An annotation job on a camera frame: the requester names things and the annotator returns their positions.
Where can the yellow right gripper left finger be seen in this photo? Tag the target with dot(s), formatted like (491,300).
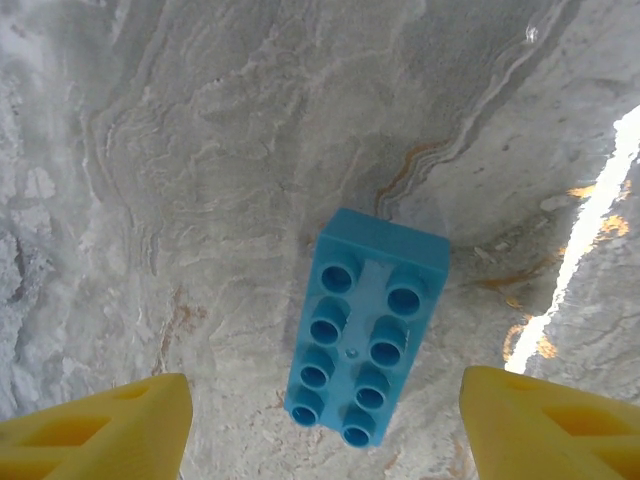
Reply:
(160,425)

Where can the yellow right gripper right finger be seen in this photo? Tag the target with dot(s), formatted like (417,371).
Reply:
(490,425)

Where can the blue lego brick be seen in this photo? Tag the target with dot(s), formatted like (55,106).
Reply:
(365,310)

